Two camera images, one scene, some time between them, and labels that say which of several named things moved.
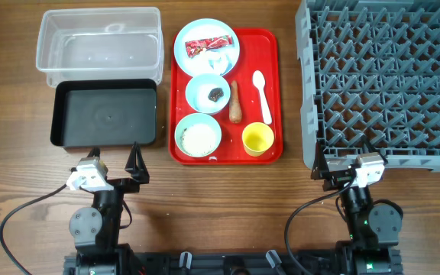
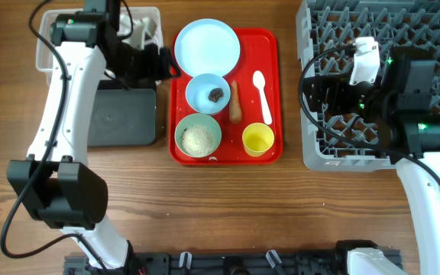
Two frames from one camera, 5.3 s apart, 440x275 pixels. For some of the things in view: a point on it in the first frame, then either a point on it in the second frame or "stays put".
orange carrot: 235,108 stays put
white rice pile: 198,139 stays put
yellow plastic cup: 257,137 stays put
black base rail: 230,263 stays put
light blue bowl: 207,93 stays put
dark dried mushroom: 215,93 stays put
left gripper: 138,173 -> 156,67
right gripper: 321,171 -> 338,85
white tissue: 216,61 -> 140,27
